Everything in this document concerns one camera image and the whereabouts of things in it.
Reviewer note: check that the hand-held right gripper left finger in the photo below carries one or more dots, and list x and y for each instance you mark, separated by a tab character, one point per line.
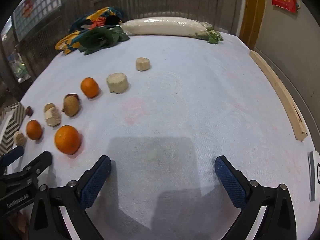
96	180

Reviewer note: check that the orange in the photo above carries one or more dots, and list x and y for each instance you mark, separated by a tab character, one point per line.
89	87
34	130
67	140

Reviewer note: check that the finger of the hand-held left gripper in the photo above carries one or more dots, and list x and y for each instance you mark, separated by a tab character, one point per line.
37	163
12	155

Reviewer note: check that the yellow door frame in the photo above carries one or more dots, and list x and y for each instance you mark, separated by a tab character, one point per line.
252	15

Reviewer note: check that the white radish in plastic wrap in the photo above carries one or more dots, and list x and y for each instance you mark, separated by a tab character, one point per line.
162	26

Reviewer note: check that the colourful patterned cloth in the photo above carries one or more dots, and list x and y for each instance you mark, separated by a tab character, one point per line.
82	23

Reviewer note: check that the striped cardboard box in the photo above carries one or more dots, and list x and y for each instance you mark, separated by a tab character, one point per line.
11	125

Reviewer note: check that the red date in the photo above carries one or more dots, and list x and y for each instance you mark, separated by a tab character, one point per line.
29	111

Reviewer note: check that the white tablecloth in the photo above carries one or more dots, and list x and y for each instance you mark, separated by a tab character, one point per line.
187	100

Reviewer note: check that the white electronic device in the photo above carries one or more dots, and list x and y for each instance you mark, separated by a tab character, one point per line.
314	175

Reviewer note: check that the green leafy vegetable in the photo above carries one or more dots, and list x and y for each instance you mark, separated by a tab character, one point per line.
100	38

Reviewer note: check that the stainless steel door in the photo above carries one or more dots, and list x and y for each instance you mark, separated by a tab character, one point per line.
40	17

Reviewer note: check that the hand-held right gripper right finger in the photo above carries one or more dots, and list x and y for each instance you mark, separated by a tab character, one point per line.
230	182

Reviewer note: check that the metal fence panel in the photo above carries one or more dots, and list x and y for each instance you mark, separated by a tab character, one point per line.
155	5

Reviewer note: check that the wooden strip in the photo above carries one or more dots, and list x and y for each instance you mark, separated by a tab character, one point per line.
275	80

